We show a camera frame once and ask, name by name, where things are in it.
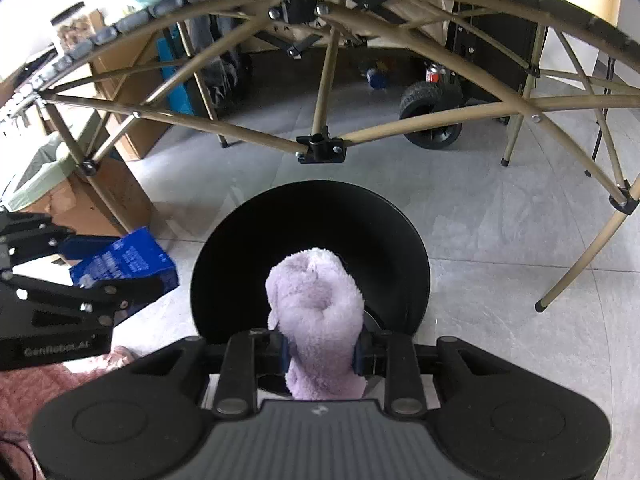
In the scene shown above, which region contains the black round trash bin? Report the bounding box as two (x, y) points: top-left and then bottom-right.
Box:
(190, 180), (431, 392)

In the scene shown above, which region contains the cardboard box with green bag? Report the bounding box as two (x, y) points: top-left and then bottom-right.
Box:
(1, 132), (153, 235)

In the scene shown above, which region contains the blue printed box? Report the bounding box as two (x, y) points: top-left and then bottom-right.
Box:
(70, 226), (179, 324)

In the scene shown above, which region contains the pink fluffy rug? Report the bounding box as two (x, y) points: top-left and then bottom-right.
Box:
(1, 347), (137, 479)

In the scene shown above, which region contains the tan folding camping table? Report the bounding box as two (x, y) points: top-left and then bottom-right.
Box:
(0, 0), (640, 314)

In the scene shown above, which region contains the black wagon cart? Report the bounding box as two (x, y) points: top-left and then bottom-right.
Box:
(399, 2), (538, 119)

